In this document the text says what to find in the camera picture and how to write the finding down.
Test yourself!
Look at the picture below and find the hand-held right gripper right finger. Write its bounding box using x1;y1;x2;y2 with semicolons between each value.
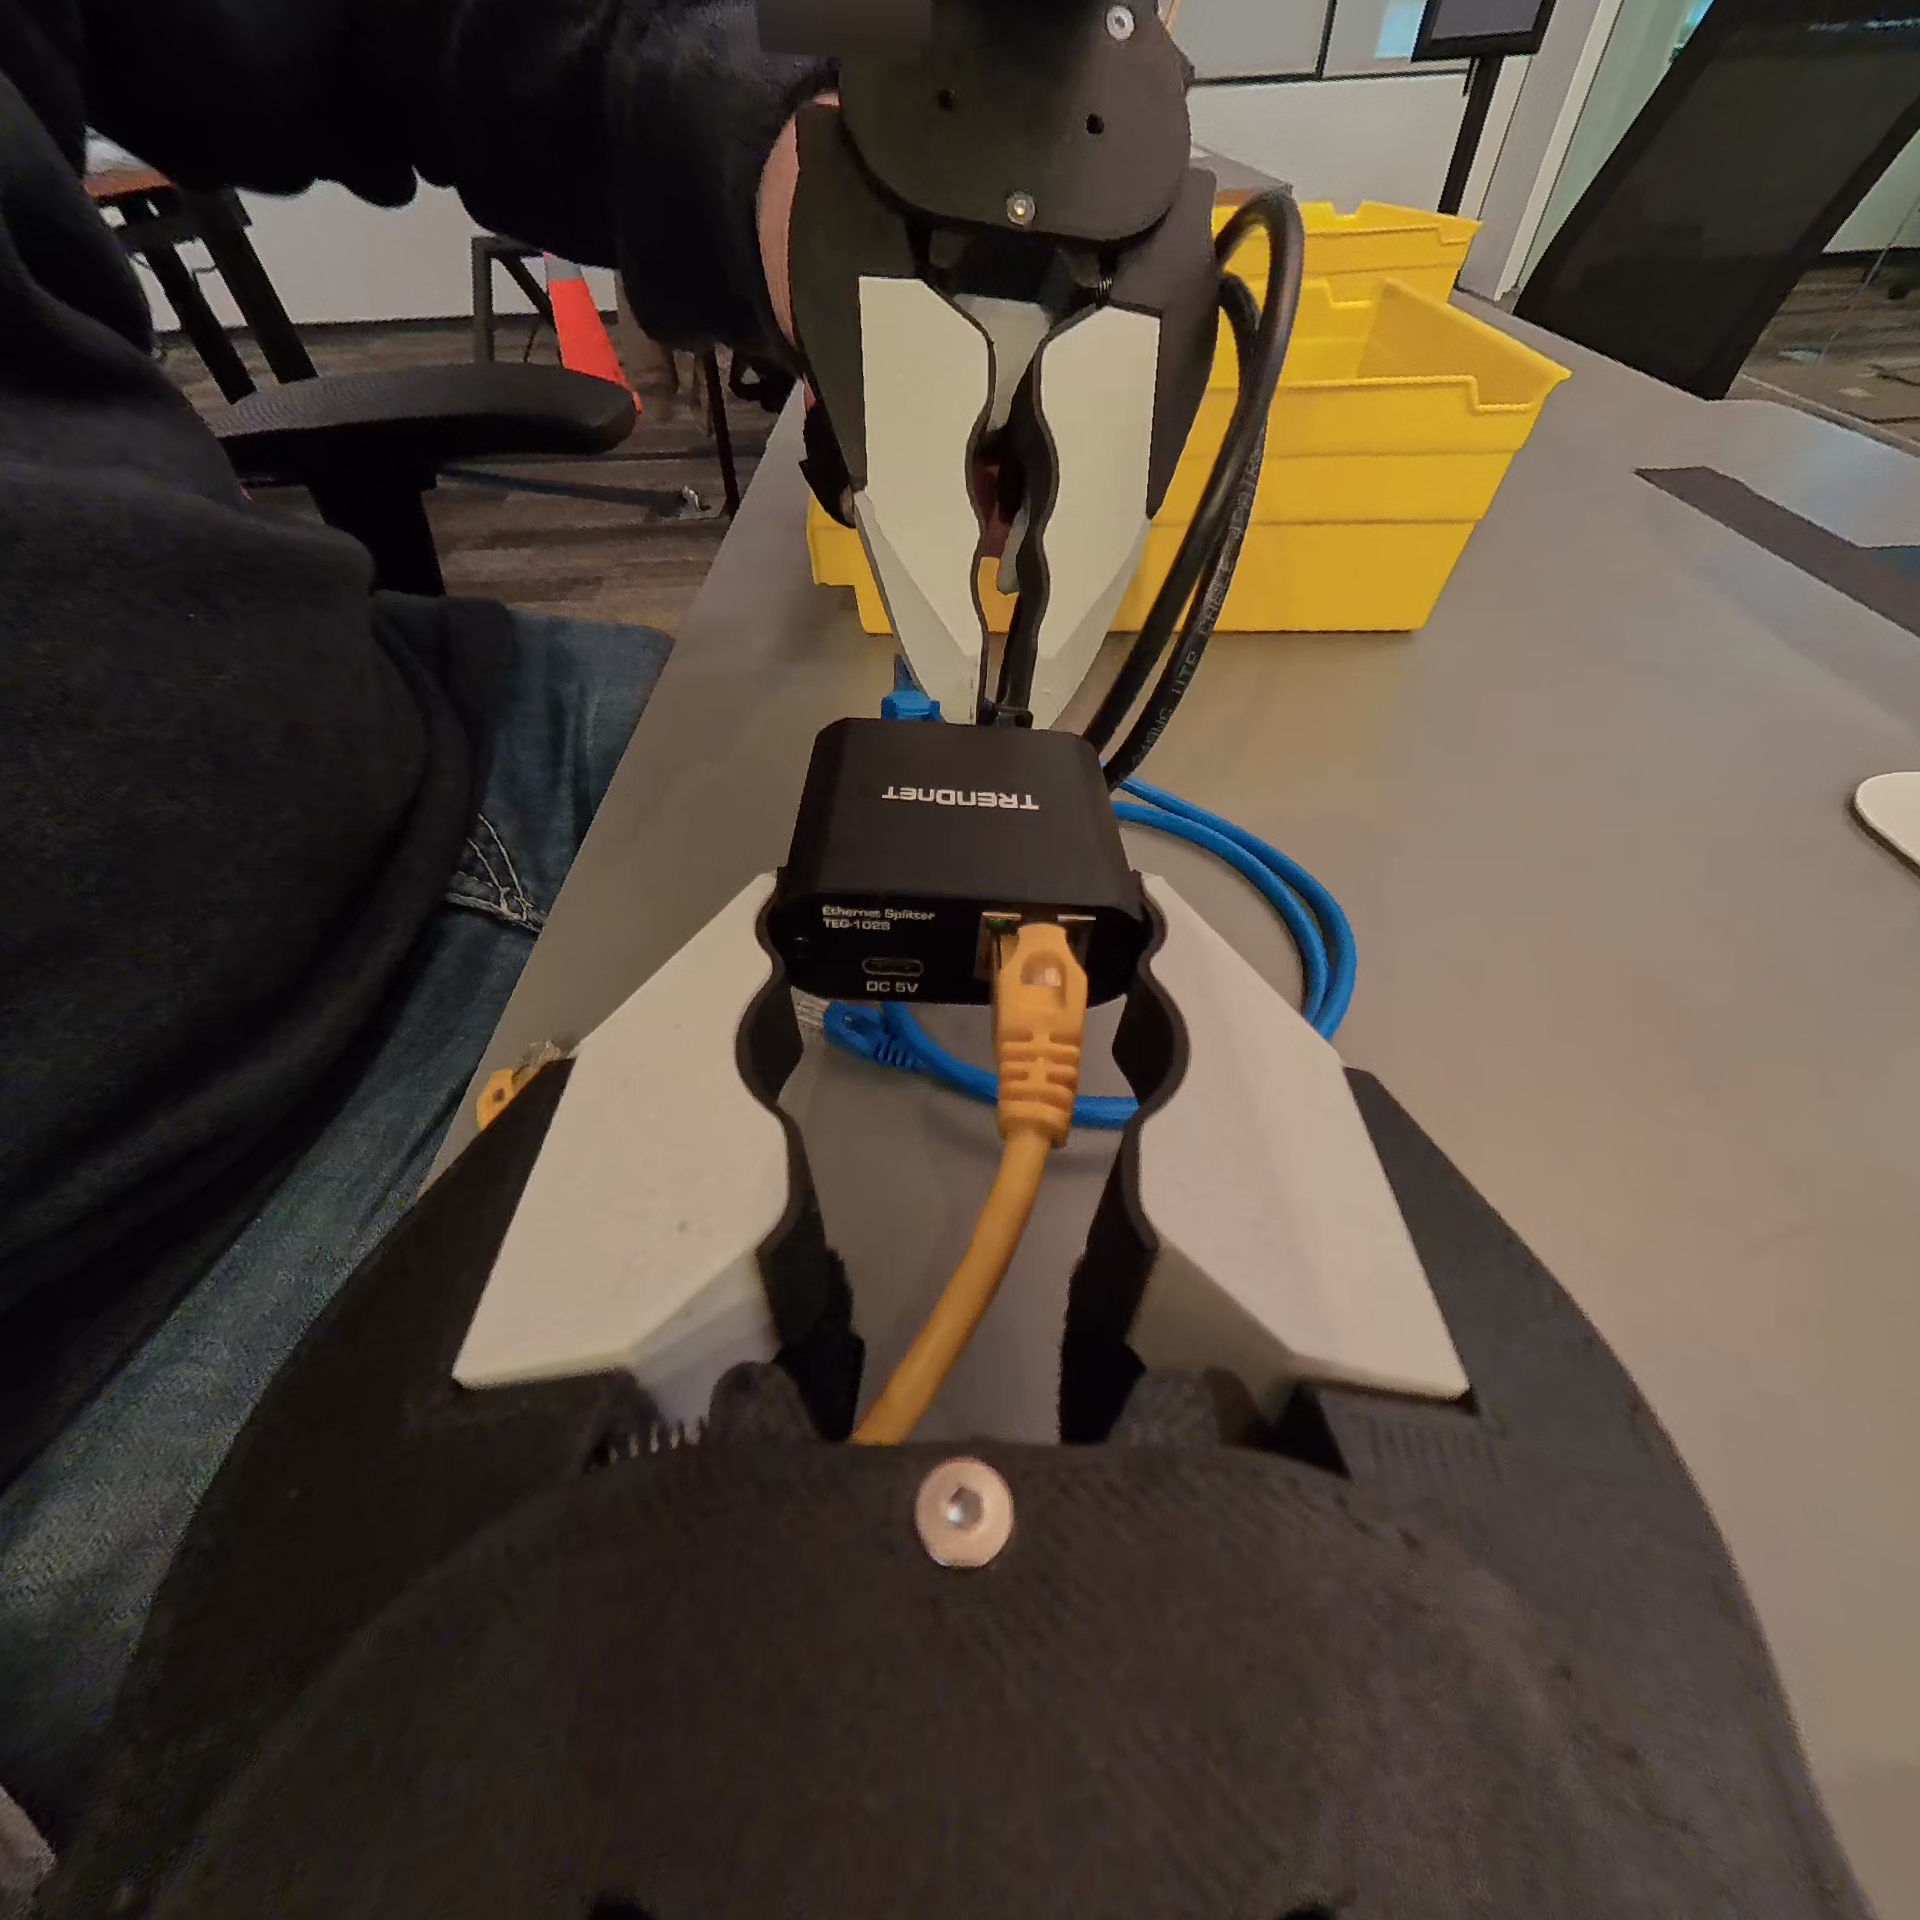
1056;871;1473;1449

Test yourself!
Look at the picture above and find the orange traffic cone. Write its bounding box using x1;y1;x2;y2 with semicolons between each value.
544;247;644;415

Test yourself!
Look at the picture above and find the yellow plastic bin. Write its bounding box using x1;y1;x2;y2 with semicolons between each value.
1211;195;1483;326
808;277;1575;530
810;511;1490;637

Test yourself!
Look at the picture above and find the person in black hoodie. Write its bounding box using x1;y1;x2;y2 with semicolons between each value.
0;61;520;1488

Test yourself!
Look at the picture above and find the desk with black legs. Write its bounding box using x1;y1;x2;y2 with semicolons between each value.
82;128;324;408

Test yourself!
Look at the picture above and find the black ethernet splitter box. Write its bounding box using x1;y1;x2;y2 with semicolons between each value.
757;719;1161;1010

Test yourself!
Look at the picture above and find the black ethernet cable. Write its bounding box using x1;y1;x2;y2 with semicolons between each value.
984;189;1307;753

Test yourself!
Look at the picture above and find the person's left hand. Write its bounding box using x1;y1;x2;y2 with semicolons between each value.
755;112;805;354

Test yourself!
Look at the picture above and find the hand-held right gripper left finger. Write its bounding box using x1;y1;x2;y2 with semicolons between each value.
451;871;867;1442

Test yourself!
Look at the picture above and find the black metal stand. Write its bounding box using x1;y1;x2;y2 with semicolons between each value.
469;231;560;366

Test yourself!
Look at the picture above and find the black office chair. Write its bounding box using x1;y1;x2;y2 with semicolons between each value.
202;359;648;602

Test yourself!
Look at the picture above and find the person's left forearm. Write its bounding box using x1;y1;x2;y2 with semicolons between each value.
60;0;841;354

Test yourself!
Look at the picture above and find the orange ethernet cable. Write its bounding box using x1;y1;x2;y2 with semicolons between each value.
849;912;1089;1449

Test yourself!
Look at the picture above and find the small screen on stand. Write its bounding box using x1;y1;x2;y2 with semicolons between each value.
1417;0;1561;219

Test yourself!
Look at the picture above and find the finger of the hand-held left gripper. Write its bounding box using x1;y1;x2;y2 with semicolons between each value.
853;275;1004;720
1001;294;1169;707

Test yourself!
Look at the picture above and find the large black monitor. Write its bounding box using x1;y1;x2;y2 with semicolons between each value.
1512;0;1920;406

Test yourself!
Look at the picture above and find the blue ethernet cable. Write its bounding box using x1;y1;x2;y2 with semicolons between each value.
824;661;1360;1130

